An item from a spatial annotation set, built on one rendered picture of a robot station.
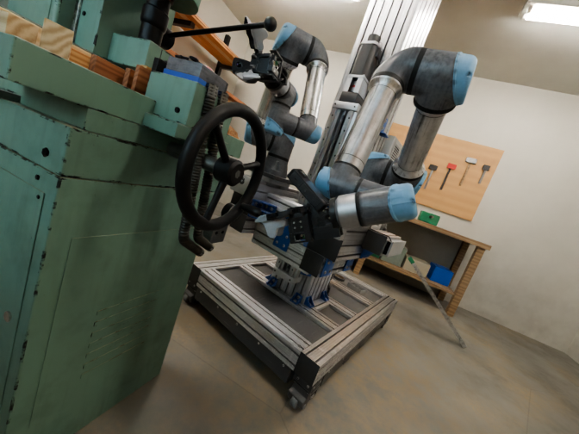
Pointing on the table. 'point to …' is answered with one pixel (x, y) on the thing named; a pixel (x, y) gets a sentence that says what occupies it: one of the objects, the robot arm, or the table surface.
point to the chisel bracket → (133, 52)
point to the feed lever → (216, 31)
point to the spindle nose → (154, 20)
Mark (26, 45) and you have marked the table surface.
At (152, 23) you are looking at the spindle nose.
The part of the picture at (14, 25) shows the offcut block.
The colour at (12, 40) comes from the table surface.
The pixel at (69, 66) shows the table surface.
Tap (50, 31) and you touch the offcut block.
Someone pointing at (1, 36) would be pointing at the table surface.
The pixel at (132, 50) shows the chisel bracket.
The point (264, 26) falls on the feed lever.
